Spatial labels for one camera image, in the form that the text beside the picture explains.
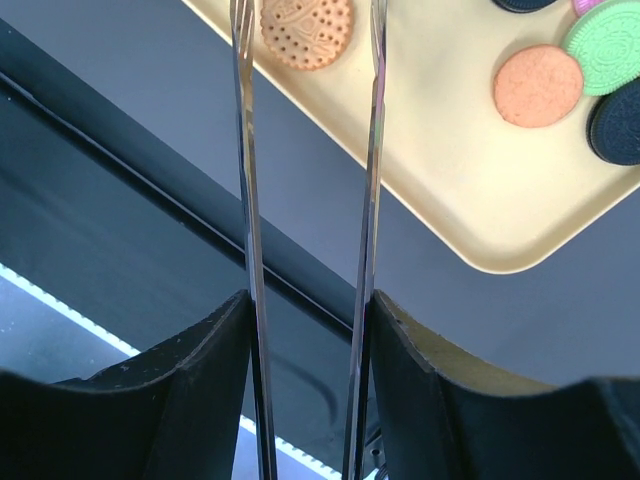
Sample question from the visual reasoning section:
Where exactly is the green cookie lower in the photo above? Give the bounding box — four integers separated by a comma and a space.
561, 0, 639, 96

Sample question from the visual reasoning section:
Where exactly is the tan round cookie right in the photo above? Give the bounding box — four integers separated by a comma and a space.
493, 44, 584, 128

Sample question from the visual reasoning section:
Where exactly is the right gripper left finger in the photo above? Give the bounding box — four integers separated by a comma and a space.
1, 290, 250, 479

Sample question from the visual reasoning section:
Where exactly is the pink cookie middle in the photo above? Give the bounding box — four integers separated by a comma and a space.
572, 0, 605, 17

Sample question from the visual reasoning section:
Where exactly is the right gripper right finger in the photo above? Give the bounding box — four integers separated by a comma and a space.
372, 291, 639, 479

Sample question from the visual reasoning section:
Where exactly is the orange cookie bottom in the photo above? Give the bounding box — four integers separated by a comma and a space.
260, 0, 354, 71

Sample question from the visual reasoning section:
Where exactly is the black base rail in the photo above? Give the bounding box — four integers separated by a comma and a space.
1, 24, 354, 479

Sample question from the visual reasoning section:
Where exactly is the black cookie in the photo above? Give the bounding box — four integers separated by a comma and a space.
586, 79, 639, 166
492, 0, 555, 14

